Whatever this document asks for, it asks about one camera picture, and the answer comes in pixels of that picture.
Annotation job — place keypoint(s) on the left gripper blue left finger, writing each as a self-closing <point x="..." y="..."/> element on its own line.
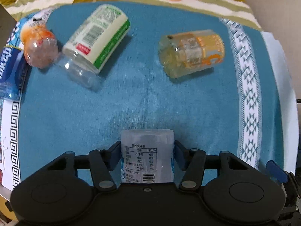
<point x="102" y="162"/>

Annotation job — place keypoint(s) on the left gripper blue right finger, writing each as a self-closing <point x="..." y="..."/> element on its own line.
<point x="192" y="163"/>

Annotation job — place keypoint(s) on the clear white label cup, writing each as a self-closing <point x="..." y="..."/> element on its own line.
<point x="147" y="156"/>

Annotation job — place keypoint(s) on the orange label yellowish cup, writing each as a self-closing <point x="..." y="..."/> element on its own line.
<point x="190" y="52"/>

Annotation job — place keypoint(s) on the green white label cup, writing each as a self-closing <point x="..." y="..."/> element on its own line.
<point x="91" y="45"/>

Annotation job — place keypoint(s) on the blue label bottle cup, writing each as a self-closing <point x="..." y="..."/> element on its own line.
<point x="13" y="64"/>

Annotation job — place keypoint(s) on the orange label small bottle cup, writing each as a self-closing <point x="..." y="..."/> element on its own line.
<point x="40" y="44"/>

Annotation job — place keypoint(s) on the teal patterned cloth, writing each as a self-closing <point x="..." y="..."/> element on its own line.
<point x="245" y="105"/>

